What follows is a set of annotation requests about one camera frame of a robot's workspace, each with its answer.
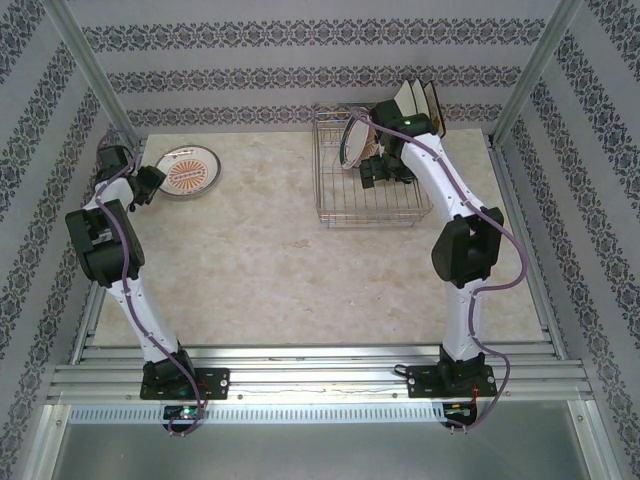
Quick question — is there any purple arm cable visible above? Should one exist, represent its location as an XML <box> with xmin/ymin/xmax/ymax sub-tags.
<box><xmin>348</xmin><ymin>109</ymin><xmax>529</xmax><ymax>436</ymax></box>
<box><xmin>94</xmin><ymin>129</ymin><xmax>211</xmax><ymax>439</ymax></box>

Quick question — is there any aluminium frame post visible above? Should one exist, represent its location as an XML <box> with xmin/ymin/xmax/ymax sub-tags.
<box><xmin>487</xmin><ymin>0</ymin><xmax>585</xmax><ymax>147</ymax></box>
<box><xmin>34</xmin><ymin>0</ymin><xmax>147</xmax><ymax>156</ymax></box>

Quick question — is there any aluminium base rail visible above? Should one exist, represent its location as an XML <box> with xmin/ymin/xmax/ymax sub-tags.
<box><xmin>47</xmin><ymin>342</ymin><xmax>596</xmax><ymax>407</ymax></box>

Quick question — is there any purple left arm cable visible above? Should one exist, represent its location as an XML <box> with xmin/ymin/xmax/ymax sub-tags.
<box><xmin>94</xmin><ymin>129</ymin><xmax>211</xmax><ymax>439</ymax></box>

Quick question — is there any round white plate green rim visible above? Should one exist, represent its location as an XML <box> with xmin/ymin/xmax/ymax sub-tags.
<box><xmin>338</xmin><ymin>118</ymin><xmax>375</xmax><ymax>170</ymax></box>

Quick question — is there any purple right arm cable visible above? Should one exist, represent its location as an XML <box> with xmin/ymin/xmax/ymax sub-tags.
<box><xmin>348</xmin><ymin>109</ymin><xmax>529</xmax><ymax>436</ymax></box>

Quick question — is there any slotted grey cable duct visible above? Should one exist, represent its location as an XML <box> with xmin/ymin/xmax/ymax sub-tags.
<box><xmin>67</xmin><ymin>402</ymin><xmax>447</xmax><ymax>425</ymax></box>

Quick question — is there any grey metal sheet panel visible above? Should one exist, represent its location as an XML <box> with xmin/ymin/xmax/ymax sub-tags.
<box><xmin>47</xmin><ymin>403</ymin><xmax>601</xmax><ymax>480</ymax></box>

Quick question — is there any chrome wire dish rack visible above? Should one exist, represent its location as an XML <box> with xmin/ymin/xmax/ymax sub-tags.
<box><xmin>310</xmin><ymin>102</ymin><xmax>435</xmax><ymax>229</ymax></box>

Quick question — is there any round plate orange sunburst pattern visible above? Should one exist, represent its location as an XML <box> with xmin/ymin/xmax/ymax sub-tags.
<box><xmin>151</xmin><ymin>143</ymin><xmax>223</xmax><ymax>202</ymax></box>

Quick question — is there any aluminium side rail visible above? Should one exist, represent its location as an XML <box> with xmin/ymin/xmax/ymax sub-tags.
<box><xmin>487</xmin><ymin>139</ymin><xmax>571</xmax><ymax>364</ymax></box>
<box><xmin>69</xmin><ymin>142</ymin><xmax>147</xmax><ymax>364</ymax></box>

